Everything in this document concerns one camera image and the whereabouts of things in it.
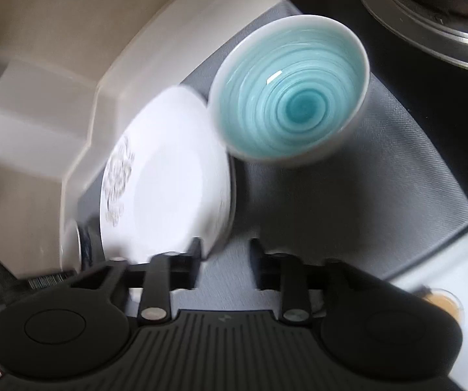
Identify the dark packet with barcode label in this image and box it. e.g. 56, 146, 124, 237
0, 253, 78, 320

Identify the white plate with grey print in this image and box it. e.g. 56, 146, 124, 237
99, 85, 237, 290

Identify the gas stove burner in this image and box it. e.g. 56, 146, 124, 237
356, 0, 468, 75

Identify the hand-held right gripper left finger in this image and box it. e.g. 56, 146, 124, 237
73, 238, 202, 323

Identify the white sink with beige basin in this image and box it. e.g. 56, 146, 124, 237
0, 0, 302, 269

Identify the white bowl with blue swirl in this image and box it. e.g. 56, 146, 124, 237
210, 15, 370, 167

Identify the black glass stove top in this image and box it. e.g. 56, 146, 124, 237
271, 0, 468, 253

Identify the small brown cup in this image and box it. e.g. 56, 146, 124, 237
419, 287, 465, 323

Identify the grey textured mat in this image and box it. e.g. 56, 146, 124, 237
75, 0, 468, 322

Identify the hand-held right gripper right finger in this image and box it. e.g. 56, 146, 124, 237
250, 239, 381, 323

